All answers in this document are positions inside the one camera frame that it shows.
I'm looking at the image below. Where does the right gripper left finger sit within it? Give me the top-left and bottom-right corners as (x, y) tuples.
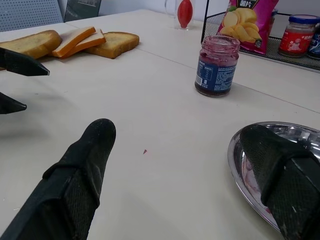
(0, 118), (117, 240)

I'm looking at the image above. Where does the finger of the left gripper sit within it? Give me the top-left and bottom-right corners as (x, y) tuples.
(0, 47), (51, 77)
(0, 91), (28, 115)

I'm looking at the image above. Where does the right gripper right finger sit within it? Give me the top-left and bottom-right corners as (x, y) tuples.
(239, 124), (320, 240)

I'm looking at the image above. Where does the white bread slice orange crust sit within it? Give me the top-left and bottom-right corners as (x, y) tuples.
(59, 29), (106, 60)
(51, 26), (97, 58)

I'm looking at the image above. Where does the open purple jam jar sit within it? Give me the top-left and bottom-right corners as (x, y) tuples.
(194, 35), (241, 98)

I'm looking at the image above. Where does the thick brown toast slice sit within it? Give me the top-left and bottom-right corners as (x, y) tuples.
(0, 29), (63, 60)

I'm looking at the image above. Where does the grey perforated panel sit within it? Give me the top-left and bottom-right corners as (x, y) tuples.
(0, 0), (68, 33)

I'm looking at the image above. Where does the round metal plate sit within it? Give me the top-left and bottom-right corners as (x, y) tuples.
(227, 120), (320, 232)

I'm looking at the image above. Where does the black box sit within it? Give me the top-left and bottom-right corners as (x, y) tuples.
(63, 0), (102, 23)

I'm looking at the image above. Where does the thin brown toast slice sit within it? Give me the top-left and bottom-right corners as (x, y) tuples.
(84, 31), (140, 60)

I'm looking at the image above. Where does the dark blue can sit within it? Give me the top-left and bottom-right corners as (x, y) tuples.
(306, 31), (320, 60)

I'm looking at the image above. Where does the blue-lidded jar red label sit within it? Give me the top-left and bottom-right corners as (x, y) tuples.
(278, 14), (320, 59)

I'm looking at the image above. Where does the pink potato chips bag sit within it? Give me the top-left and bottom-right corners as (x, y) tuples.
(216, 0), (280, 56)

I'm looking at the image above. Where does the clear drinking glass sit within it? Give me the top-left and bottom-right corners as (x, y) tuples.
(164, 0), (196, 31)

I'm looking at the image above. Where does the red object in glass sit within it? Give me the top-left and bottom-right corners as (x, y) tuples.
(177, 0), (194, 28)

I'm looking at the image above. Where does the black wire rack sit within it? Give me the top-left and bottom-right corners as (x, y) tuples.
(200, 0), (320, 74)

